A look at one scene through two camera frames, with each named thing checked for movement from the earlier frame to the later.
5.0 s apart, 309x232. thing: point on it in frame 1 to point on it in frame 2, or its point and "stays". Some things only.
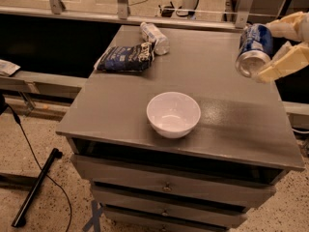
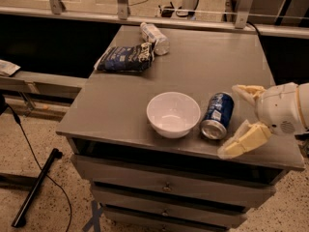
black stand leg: x=19 y=217 stays
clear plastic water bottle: x=151 y=32 stays
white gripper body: x=305 y=28 to x=278 y=108
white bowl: x=173 y=114 stays
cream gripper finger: x=288 y=27 to x=250 y=93
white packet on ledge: x=8 y=68 stays
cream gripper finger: x=288 y=59 to x=250 y=135
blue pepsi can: x=255 y=48 to x=218 y=115
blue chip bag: x=127 y=59 stays
